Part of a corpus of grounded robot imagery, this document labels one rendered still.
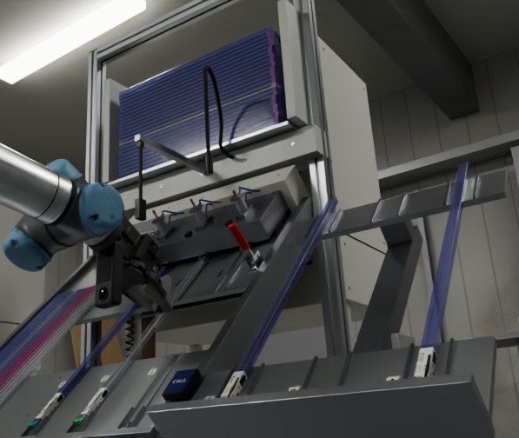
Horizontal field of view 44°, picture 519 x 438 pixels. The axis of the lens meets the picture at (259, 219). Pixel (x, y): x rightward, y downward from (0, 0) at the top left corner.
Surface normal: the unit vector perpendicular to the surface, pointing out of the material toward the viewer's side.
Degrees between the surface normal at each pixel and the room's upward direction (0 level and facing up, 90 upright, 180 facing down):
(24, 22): 180
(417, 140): 90
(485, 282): 90
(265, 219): 90
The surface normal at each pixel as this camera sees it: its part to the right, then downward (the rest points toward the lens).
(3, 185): 0.50, 0.46
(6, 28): 0.06, 0.95
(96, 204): 0.77, -0.25
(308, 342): -0.57, -0.23
